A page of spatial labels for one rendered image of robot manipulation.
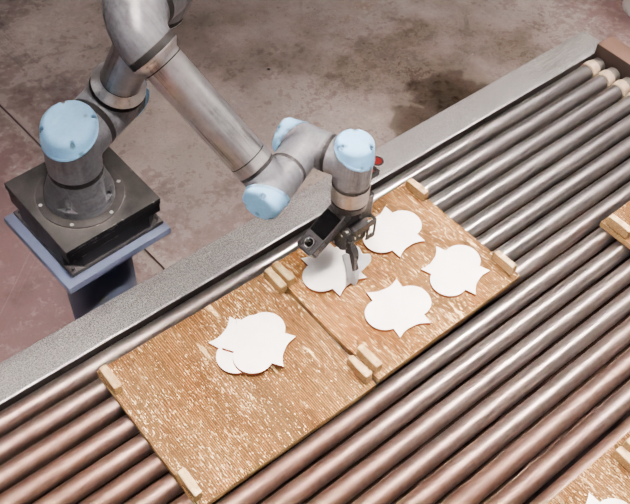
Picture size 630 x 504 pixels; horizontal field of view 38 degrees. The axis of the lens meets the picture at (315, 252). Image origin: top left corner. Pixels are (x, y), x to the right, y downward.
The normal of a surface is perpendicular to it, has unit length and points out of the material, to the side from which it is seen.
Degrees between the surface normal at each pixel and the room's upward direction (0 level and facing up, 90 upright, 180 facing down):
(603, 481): 0
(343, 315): 0
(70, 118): 10
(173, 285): 0
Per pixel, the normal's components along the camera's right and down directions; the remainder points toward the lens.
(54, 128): 0.04, -0.49
